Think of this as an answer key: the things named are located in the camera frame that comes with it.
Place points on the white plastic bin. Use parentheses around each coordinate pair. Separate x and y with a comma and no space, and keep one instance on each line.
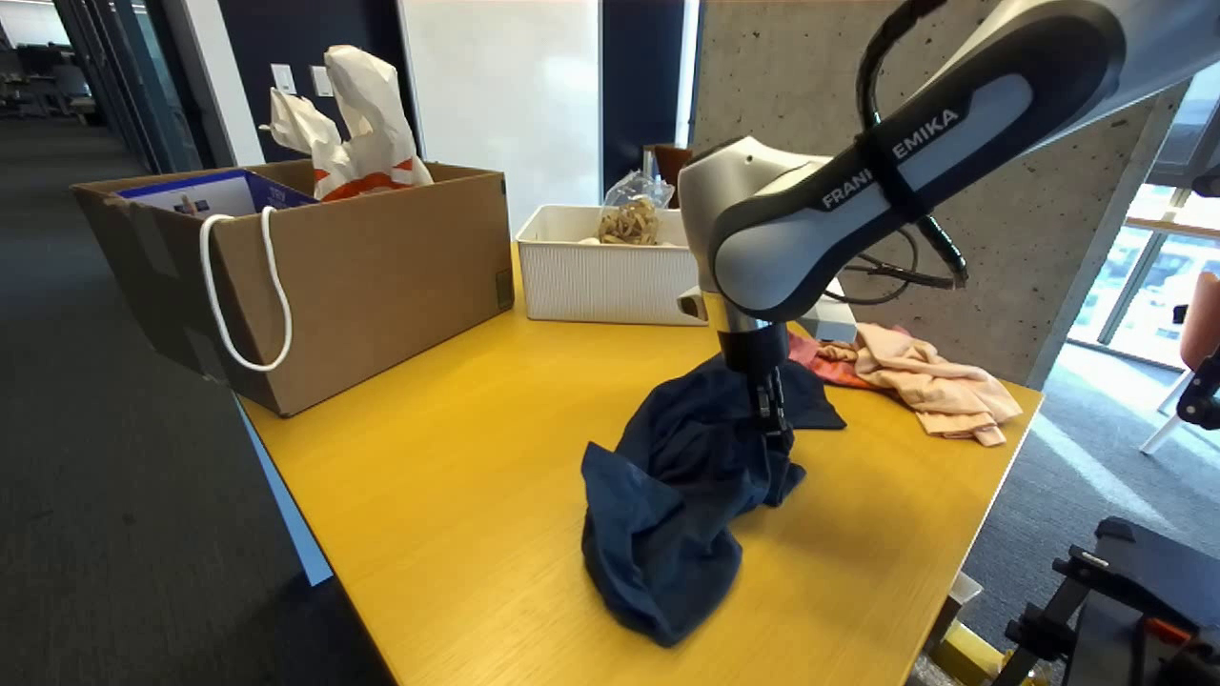
(597,281)

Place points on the black clamp orange tip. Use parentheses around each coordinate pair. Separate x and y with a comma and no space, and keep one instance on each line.
(1052,624)

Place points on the brown wooden object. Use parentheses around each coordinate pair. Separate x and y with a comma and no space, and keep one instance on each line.
(667,159)

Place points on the black shirt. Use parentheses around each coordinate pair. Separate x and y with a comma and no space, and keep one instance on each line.
(663,536)

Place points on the white wall socket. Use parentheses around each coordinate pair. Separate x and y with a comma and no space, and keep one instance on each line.
(323,82)
(284,76)

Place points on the beige tangled fibre ball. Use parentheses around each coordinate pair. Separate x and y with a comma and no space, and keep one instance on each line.
(632,222)

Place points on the light wooden table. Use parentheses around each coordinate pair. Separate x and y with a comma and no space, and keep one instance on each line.
(1185,225)

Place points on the red orange cloth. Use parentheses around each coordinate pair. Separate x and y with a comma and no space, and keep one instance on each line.
(825,363)

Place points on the clear plastic bag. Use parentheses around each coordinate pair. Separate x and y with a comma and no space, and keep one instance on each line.
(633,189)

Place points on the peach cloth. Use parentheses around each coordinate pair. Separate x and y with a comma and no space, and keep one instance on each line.
(941,385)

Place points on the blue white paper bag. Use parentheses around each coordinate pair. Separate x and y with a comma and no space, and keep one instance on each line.
(203,196)

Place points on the yellow base bar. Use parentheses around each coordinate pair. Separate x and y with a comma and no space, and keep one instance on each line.
(970,648)

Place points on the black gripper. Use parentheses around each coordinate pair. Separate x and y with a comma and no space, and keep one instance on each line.
(750,347)

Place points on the white grey Franka arm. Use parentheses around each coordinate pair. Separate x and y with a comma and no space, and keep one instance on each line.
(890,166)

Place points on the bare person forearm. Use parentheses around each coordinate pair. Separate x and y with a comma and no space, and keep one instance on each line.
(1207,326)

